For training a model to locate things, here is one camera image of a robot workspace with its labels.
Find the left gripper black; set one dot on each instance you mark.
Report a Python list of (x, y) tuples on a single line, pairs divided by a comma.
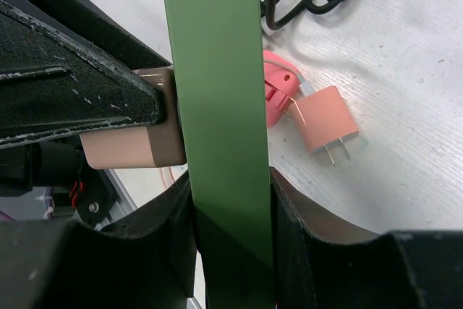
[(54, 86)]

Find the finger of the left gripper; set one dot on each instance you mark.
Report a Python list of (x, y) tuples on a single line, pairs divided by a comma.
[(85, 19)]

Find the beige dual usb charger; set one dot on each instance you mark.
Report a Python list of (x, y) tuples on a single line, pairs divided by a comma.
[(156, 146)]

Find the pink plug adapter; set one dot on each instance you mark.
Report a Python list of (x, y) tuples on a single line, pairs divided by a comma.
[(282, 81)]

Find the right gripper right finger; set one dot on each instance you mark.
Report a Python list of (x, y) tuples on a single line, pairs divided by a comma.
[(324, 261)]

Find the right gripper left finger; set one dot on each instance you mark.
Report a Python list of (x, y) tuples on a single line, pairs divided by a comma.
[(144, 260)]

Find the salmon usb charger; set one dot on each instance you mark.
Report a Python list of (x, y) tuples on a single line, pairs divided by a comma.
[(323, 119)]

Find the green power strip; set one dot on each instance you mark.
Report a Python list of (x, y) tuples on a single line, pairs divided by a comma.
[(216, 47)]

